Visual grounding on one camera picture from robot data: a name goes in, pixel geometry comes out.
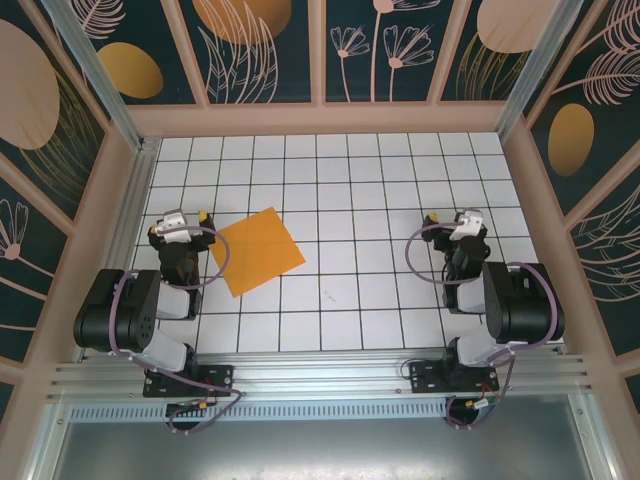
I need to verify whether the orange square paper sheet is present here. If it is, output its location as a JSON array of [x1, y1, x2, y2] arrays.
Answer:
[[208, 206, 307, 299]]

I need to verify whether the grey sheet metal panel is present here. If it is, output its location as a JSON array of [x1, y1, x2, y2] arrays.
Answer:
[[43, 392, 611, 480]]

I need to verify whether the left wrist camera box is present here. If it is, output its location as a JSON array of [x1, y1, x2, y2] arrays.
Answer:
[[152, 209, 191, 245]]

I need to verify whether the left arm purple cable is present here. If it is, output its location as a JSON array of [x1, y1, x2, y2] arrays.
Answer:
[[108, 223, 247, 435]]

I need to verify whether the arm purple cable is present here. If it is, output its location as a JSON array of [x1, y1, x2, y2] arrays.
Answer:
[[108, 223, 247, 435], [405, 223, 561, 432]]

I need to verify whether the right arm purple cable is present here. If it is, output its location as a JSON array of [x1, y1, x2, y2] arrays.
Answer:
[[405, 223, 561, 432]]

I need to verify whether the aluminium side rail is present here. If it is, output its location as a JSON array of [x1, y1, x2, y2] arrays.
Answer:
[[77, 138, 162, 364]]

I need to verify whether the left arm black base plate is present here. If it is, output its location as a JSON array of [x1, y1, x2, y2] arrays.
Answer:
[[142, 364, 237, 399]]

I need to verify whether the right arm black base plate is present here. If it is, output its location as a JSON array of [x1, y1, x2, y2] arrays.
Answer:
[[408, 360, 501, 396]]

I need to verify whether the left aluminium frame post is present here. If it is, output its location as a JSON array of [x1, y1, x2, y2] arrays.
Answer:
[[39, 0, 147, 154]]

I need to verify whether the aluminium frame post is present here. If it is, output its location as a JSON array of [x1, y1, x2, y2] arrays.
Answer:
[[496, 0, 585, 135], [39, 0, 147, 154]]

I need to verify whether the long aluminium mounting rail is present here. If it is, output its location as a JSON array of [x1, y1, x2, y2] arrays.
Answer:
[[47, 351, 599, 402]]

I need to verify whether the right aluminium frame post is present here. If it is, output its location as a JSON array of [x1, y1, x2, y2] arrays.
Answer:
[[496, 0, 585, 135]]

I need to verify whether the slotted grey cable duct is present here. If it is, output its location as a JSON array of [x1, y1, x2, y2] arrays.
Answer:
[[69, 398, 451, 422]]

